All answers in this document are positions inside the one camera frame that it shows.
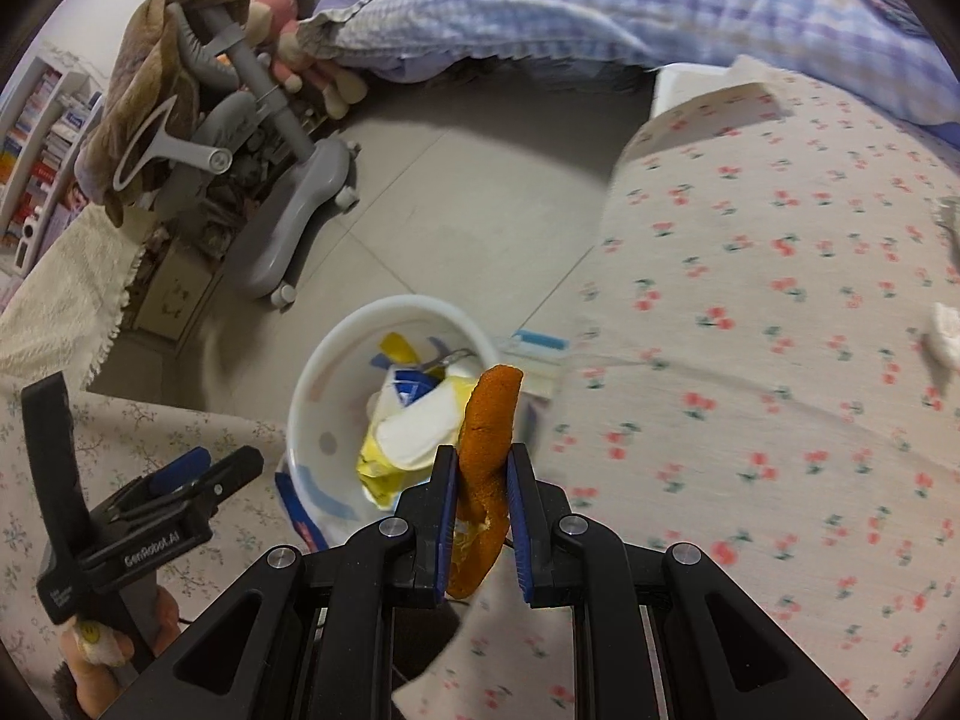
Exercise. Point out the white lace cloth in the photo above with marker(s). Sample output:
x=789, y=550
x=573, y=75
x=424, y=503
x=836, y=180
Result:
x=67, y=292

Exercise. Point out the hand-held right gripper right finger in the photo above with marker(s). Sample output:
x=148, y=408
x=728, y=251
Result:
x=519, y=521

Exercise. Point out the crumpled white tissue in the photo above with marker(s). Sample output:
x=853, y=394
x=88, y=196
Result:
x=941, y=337

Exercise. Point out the white bookshelf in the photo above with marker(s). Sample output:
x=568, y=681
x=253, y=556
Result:
x=37, y=150

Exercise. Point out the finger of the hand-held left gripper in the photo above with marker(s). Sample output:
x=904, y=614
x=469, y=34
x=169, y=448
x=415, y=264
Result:
x=225, y=476
x=176, y=469

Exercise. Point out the grey wheeled chair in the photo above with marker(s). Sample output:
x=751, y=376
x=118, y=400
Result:
x=292, y=187

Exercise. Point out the checkered purple blanket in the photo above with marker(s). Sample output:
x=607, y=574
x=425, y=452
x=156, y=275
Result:
x=600, y=0

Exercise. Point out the blue small box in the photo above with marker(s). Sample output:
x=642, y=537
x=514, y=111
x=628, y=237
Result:
x=412, y=384

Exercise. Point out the white plastic bin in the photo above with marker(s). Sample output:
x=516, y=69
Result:
x=315, y=390

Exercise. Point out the person's left hand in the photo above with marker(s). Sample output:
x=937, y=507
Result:
x=90, y=675

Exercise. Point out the orange peel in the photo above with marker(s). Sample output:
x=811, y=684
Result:
x=484, y=457

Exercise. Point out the cherry print tablecloth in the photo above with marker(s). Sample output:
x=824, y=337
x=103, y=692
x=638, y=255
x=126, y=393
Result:
x=750, y=390

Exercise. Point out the pale floral cloth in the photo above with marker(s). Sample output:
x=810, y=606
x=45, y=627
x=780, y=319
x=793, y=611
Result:
x=225, y=420

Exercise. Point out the pink plush toy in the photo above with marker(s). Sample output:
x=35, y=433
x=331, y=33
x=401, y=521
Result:
x=281, y=22

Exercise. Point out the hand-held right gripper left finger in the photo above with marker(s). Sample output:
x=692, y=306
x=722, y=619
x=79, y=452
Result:
x=444, y=517

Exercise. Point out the brown cloth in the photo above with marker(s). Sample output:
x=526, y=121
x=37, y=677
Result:
x=150, y=75

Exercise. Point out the yellow wrapper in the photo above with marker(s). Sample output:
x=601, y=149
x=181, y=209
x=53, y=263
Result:
x=405, y=457

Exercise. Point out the blue white box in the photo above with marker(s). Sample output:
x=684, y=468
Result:
x=536, y=356

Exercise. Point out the cardboard box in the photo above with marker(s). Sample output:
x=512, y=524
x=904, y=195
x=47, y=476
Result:
x=176, y=292

